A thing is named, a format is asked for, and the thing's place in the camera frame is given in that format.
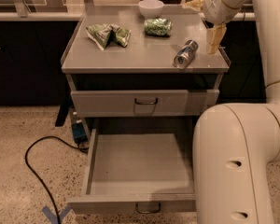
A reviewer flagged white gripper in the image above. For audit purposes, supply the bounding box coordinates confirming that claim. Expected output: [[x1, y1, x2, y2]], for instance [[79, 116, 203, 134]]
[[182, 0, 237, 54]]

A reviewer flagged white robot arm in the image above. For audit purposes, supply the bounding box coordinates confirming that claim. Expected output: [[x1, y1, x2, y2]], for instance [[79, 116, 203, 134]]
[[184, 0, 280, 224]]

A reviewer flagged grey drawer cabinet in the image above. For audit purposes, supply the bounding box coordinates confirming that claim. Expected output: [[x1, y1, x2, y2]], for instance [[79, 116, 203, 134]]
[[62, 6, 230, 133]]

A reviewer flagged white bowl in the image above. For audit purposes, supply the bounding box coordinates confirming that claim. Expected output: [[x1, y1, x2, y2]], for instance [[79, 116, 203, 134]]
[[138, 0, 164, 19]]

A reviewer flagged blue power box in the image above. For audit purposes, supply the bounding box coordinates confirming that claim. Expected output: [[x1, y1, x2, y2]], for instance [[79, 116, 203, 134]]
[[71, 120, 88, 144]]

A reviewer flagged open middle drawer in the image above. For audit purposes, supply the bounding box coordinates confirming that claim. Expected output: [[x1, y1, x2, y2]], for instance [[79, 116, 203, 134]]
[[68, 128, 195, 215]]

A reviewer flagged blue tape cross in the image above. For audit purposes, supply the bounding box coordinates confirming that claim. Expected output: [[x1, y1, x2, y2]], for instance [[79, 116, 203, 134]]
[[42, 205, 71, 224]]

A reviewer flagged green chip bag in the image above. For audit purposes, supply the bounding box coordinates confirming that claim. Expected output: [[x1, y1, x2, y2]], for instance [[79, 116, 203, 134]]
[[86, 23, 131, 50]]

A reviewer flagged silver blue redbull can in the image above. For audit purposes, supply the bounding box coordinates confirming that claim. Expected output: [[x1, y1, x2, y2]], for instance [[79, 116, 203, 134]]
[[174, 40, 199, 69]]

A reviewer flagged closed top drawer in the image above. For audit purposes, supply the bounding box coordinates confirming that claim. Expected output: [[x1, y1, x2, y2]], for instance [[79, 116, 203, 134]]
[[71, 90, 219, 118]]

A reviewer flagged black floor cable left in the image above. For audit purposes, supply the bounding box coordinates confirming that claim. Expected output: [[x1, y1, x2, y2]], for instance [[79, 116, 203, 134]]
[[24, 135, 90, 224]]

